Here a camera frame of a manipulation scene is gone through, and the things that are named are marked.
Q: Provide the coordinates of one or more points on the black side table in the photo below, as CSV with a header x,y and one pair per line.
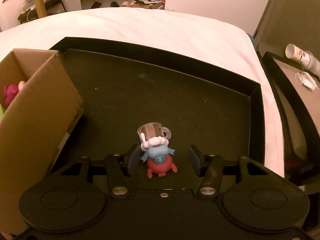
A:
x,y
295,97

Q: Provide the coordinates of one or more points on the olive padded panel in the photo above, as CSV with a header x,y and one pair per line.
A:
x,y
287,12

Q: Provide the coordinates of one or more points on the mug and crab figurine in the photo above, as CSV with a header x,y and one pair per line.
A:
x,y
156,152

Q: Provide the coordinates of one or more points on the black tray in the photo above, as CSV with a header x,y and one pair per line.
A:
x,y
150,92

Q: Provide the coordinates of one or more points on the cardboard box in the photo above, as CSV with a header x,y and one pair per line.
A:
x,y
37,120
147,2

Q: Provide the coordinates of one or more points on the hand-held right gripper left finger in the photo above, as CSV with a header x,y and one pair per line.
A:
x,y
135,157

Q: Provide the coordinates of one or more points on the flat cardboard box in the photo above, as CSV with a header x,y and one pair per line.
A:
x,y
147,2

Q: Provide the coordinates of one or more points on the black shoe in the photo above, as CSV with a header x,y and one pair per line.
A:
x,y
115,4
96,5

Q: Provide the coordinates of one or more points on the pink plush toy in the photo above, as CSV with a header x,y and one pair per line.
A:
x,y
10,93

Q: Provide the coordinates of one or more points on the beige slippers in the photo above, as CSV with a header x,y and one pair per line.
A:
x,y
126,4

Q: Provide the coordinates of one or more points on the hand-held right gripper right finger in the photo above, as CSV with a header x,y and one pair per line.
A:
x,y
193,158

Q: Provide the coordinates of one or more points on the white plastic wrapper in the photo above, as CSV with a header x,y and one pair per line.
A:
x,y
306,80

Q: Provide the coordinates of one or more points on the black chair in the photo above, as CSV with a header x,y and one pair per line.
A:
x,y
53,1

